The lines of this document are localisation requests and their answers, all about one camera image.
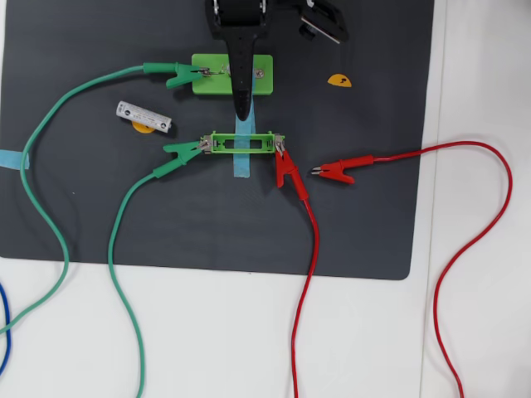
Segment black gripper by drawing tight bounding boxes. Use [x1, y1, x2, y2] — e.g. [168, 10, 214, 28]
[205, 0, 270, 122]

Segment white AA battery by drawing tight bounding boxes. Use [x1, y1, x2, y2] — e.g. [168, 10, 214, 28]
[114, 100, 173, 134]

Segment red alligator clip lead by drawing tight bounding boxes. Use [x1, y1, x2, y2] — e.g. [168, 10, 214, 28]
[310, 141, 514, 398]
[274, 138, 320, 398]

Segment green battery holder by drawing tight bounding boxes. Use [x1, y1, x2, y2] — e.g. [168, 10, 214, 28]
[200, 130, 286, 155]

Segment green alligator clip lead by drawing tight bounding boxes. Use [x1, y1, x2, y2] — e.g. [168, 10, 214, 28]
[107, 140, 204, 398]
[0, 61, 211, 335]

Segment green connector block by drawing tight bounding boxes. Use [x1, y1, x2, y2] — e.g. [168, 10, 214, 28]
[191, 54, 275, 96]

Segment long blue tape strip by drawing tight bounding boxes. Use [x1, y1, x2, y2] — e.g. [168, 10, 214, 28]
[233, 114, 256, 178]

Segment dark grey work mat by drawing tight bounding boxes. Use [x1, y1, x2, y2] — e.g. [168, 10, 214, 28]
[0, 0, 436, 281]

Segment short blue tape strip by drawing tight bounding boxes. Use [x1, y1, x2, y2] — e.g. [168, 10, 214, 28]
[0, 149, 31, 170]

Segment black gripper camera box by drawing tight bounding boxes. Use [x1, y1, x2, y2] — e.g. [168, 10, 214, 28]
[298, 0, 349, 45]

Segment blue cable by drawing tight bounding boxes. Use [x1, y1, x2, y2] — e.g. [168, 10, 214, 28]
[0, 283, 12, 373]

